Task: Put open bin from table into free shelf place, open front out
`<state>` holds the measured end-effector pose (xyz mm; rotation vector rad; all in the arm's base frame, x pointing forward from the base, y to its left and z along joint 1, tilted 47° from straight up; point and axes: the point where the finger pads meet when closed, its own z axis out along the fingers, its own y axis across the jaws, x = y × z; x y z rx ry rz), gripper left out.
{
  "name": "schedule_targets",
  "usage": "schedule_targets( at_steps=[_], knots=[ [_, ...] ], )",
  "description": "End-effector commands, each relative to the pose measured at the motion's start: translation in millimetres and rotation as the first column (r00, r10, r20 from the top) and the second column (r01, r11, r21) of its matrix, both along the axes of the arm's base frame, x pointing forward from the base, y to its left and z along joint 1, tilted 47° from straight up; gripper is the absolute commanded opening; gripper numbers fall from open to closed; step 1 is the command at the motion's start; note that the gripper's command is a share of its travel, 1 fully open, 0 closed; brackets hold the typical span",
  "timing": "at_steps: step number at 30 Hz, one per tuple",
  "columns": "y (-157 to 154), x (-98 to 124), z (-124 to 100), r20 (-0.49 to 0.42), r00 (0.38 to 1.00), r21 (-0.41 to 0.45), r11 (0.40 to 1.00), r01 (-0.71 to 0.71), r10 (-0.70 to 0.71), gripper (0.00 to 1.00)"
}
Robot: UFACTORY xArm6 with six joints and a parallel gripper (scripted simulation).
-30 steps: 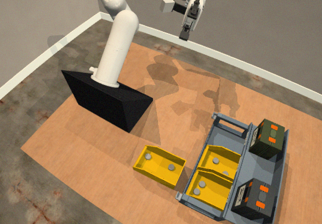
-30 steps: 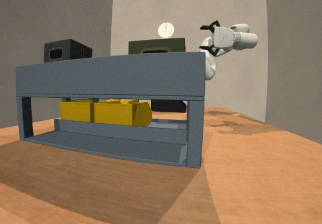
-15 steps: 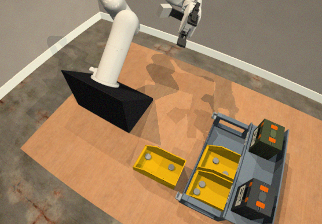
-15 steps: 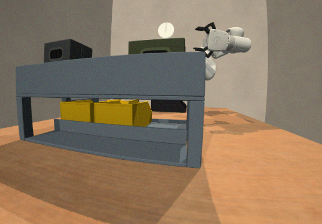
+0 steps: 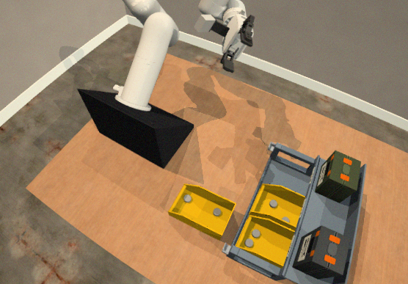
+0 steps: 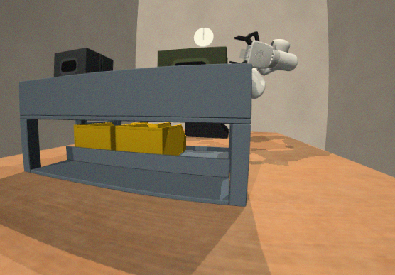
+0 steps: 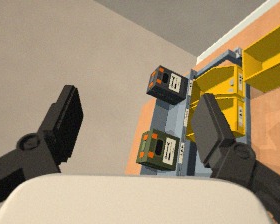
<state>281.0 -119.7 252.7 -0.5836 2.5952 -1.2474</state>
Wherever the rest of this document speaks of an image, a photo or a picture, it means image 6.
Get dark grey case with orange latches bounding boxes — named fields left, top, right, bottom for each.
left=54, top=48, right=113, bottom=77

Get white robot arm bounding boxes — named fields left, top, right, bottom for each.
left=251, top=39, right=298, bottom=99

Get dark green case with orange latches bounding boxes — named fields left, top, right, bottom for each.
left=157, top=46, right=228, bottom=67

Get grey shelf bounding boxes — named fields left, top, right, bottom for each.
left=19, top=63, right=252, bottom=207

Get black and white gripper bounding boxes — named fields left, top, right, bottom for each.
left=234, top=31, right=274, bottom=69

